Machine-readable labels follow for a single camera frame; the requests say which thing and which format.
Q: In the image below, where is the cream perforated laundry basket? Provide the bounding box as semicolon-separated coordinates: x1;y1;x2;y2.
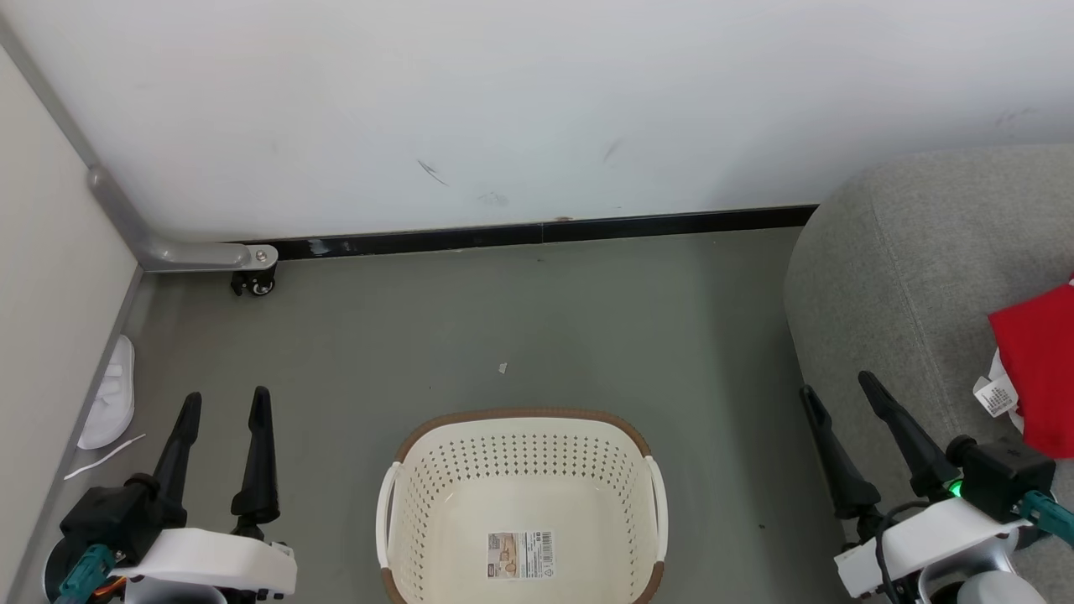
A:
375;408;670;604

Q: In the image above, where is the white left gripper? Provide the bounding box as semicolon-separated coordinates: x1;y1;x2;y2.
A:
113;386;299;597

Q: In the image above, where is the thin white strip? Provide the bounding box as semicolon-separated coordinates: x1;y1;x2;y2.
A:
65;434;146;481

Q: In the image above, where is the printed basket label sticker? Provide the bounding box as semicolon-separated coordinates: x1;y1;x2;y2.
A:
487;530;555;581

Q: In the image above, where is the thin black cable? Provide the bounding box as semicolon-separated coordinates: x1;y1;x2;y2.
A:
873;501;934;604

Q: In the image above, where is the red and white garment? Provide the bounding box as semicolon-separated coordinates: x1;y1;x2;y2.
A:
973;281;1074;461

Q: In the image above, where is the black baseboard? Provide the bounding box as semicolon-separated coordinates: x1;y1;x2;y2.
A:
243;205;819;261

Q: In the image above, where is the black cable with teal plug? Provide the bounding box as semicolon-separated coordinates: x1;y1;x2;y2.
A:
1019;491;1074;548
55;544;115;604

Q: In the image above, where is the grey fabric sofa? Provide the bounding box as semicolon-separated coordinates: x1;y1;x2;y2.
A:
783;143;1074;604

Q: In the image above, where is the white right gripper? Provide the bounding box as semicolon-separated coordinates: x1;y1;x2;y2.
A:
799;371;1034;599

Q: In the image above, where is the white slipper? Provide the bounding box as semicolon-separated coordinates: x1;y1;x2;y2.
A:
77;335;136;450

